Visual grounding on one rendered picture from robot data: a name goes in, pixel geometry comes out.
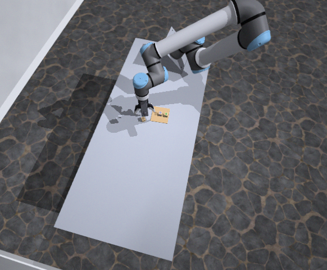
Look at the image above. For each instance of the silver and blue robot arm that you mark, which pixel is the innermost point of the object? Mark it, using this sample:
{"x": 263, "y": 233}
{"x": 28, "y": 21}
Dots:
{"x": 255, "y": 31}

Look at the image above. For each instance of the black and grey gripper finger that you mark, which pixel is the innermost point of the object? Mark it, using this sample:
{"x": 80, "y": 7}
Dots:
{"x": 136, "y": 109}
{"x": 151, "y": 107}

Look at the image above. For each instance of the tan flat mat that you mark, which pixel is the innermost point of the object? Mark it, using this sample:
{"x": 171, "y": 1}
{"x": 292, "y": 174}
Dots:
{"x": 161, "y": 119}

